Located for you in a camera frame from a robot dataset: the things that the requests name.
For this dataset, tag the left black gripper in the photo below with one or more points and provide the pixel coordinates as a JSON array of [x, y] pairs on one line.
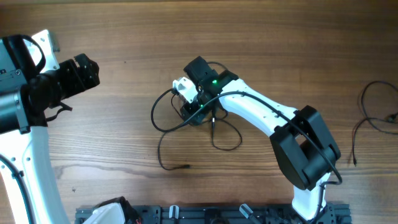
[[78, 84]]

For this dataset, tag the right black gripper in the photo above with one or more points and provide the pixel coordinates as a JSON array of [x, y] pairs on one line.
[[189, 112]]

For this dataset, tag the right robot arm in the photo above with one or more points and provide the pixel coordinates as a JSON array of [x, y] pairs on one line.
[[305, 150]]

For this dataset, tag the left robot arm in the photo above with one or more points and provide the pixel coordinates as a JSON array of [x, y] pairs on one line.
[[28, 88]]

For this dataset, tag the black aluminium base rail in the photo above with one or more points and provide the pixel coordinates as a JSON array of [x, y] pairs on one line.
[[274, 213]]

